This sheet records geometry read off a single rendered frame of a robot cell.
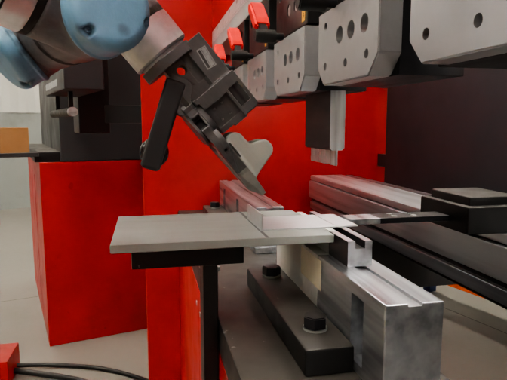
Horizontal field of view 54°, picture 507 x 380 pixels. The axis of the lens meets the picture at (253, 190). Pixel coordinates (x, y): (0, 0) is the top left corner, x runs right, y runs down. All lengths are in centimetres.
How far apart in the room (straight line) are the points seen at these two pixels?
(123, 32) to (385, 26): 22
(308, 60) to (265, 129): 92
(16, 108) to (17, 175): 89
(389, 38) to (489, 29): 14
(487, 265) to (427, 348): 29
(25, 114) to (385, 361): 711
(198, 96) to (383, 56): 26
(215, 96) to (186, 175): 91
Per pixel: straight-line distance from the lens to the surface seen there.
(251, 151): 63
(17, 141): 264
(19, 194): 749
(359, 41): 48
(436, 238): 88
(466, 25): 34
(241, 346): 61
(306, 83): 64
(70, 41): 46
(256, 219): 64
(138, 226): 67
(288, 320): 60
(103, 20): 44
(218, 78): 63
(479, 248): 79
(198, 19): 153
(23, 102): 743
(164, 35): 61
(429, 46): 37
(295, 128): 156
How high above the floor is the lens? 113
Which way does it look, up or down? 7 degrees down
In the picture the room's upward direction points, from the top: straight up
